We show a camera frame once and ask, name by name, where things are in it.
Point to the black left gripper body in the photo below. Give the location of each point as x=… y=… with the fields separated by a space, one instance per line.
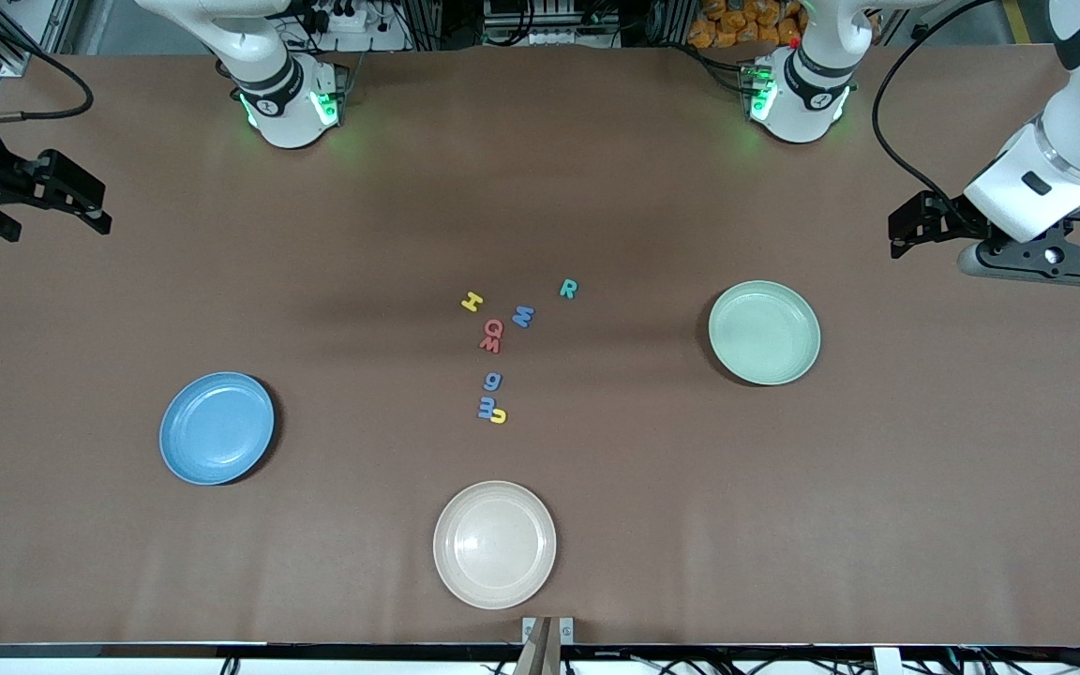
x=951 y=218

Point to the teal capital letter R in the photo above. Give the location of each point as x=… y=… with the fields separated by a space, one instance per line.
x=566 y=289

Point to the blue capital letter M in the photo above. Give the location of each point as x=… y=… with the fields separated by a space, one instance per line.
x=523 y=317

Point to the blue lowercase letter g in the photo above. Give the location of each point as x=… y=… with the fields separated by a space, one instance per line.
x=488 y=380

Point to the blue lowercase letter m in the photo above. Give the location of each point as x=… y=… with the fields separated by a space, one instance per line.
x=487 y=410

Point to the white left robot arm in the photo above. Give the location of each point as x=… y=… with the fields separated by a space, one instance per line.
x=1074 y=141

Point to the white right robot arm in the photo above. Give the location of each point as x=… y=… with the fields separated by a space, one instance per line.
x=287 y=103

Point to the green plate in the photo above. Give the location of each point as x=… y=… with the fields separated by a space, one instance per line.
x=764 y=333

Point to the pile of orange objects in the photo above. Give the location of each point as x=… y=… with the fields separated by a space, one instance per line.
x=746 y=23

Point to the blue plate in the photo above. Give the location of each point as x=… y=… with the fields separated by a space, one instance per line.
x=217 y=428

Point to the brown table cover mat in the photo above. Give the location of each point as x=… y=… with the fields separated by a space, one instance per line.
x=596 y=187

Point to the white power strip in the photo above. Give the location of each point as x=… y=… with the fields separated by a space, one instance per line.
x=549 y=33
x=352 y=19

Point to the yellow capital letter H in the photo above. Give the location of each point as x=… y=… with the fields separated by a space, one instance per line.
x=472 y=302

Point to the beige plate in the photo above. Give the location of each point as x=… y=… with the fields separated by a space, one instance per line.
x=495 y=545

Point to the aluminium frame profile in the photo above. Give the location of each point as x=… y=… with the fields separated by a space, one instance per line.
x=15 y=61

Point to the grey metal clamp bracket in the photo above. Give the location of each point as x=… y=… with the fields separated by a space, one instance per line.
x=547 y=633

